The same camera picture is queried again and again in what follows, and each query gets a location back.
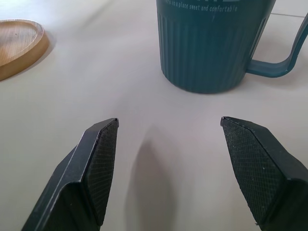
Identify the dark green ribbed mug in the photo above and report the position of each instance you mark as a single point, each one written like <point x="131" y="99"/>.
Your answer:
<point x="204" y="48"/>

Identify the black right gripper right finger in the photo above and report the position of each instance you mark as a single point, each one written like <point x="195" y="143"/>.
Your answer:
<point x="264" y="173"/>

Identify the round wooden coaster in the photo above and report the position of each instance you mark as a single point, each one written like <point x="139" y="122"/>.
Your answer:
<point x="16" y="47"/>

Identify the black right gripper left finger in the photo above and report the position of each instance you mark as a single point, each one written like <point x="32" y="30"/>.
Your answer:
<point x="79" y="178"/>

